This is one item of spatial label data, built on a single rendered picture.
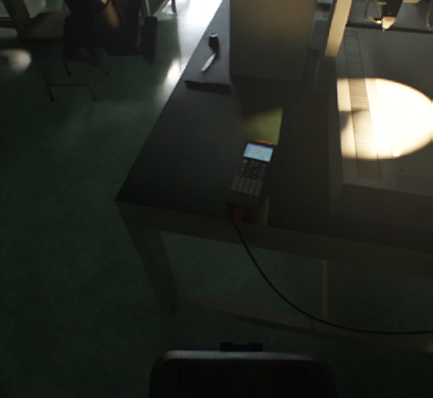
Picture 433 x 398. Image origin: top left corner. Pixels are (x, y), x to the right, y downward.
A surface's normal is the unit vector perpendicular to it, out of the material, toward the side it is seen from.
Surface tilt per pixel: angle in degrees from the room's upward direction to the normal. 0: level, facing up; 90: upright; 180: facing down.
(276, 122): 0
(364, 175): 0
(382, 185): 0
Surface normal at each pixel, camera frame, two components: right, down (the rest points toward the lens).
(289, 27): -0.21, 0.74
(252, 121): -0.02, -0.65
